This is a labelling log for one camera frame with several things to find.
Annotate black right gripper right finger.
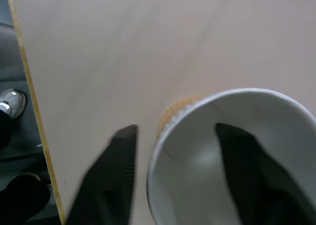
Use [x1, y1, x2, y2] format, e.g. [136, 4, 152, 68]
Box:
[214, 122, 316, 225]

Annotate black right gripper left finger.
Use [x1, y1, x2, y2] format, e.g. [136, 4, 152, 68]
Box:
[66, 124, 138, 225]

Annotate white paper cup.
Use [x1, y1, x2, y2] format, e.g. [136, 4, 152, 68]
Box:
[146, 87, 316, 225]

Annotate black trouser leg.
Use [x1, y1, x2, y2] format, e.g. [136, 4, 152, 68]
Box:
[0, 110, 51, 225]

